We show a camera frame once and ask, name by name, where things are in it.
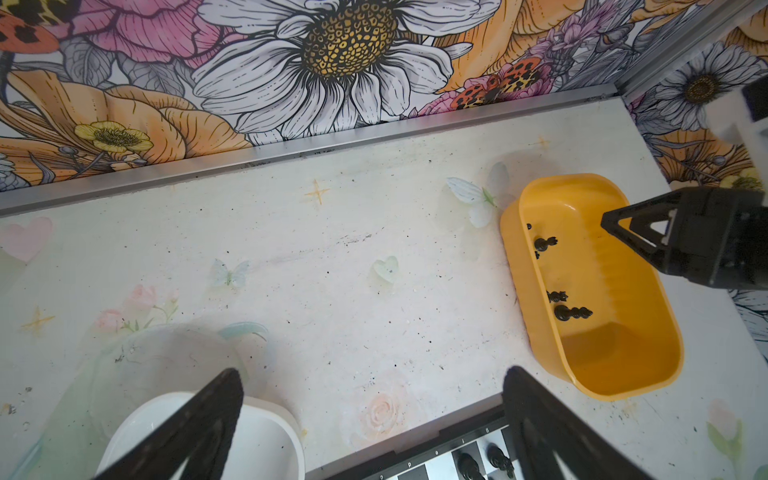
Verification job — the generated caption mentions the black and silver chessboard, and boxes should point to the black and silver chessboard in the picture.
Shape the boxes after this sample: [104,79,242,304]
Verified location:
[328,406,524,480]

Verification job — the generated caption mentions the white plastic tray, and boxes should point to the white plastic tray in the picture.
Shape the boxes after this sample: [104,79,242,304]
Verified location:
[97,392,306,479]

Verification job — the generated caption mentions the yellow plastic tray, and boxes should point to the yellow plastic tray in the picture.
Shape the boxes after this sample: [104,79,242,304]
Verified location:
[500,174,684,401]

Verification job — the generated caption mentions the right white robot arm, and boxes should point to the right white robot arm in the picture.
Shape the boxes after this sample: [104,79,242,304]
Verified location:
[601,78,767,290]

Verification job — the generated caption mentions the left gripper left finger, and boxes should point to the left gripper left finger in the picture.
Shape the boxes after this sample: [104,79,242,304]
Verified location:
[96,368,244,479]

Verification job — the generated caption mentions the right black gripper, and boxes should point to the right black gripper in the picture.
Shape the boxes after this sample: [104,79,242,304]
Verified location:
[600,187,767,291]

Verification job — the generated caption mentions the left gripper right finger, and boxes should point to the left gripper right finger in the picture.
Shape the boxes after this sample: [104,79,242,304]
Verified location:
[502,366,650,479]

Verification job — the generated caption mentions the black chess piece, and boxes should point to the black chess piece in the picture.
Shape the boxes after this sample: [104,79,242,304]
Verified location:
[534,236,558,252]
[554,305,593,322]
[547,291,568,303]

